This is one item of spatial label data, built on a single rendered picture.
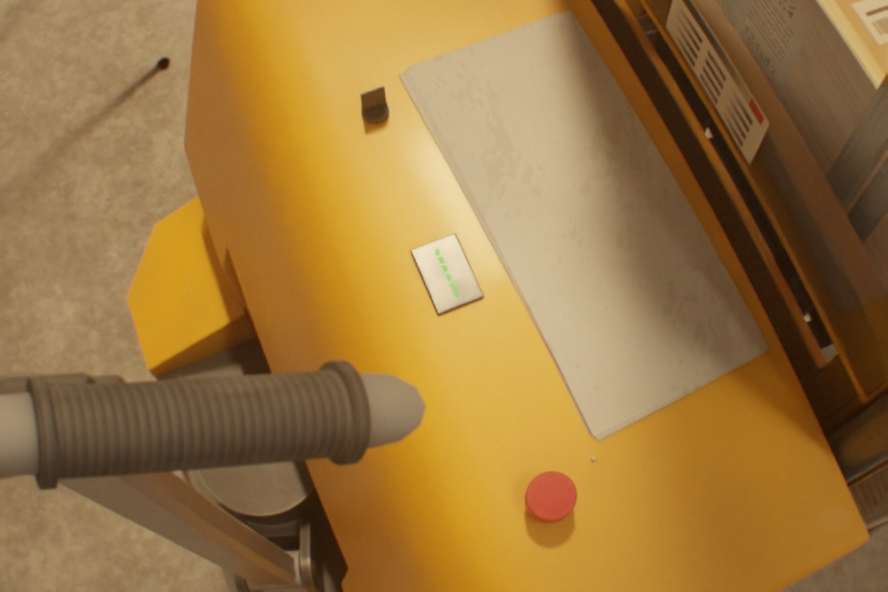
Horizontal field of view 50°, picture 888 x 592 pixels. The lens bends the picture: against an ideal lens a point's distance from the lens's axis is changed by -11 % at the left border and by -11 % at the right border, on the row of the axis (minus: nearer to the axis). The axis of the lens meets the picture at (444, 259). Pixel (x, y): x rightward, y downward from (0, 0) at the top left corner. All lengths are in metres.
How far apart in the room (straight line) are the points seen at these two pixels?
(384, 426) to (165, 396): 0.09
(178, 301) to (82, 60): 0.85
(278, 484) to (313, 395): 0.90
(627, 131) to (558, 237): 0.12
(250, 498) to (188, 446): 0.92
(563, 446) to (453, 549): 0.12
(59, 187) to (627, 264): 1.39
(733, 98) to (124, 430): 0.61
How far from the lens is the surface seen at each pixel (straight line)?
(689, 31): 0.88
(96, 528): 1.81
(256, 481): 1.29
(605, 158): 0.91
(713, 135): 1.31
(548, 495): 0.78
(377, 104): 0.92
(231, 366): 1.50
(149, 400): 0.37
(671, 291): 0.87
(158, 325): 1.50
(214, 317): 1.44
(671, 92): 1.06
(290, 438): 0.38
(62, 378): 0.41
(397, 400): 0.40
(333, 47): 0.97
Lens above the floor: 1.69
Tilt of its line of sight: 67 degrees down
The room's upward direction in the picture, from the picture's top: 3 degrees counter-clockwise
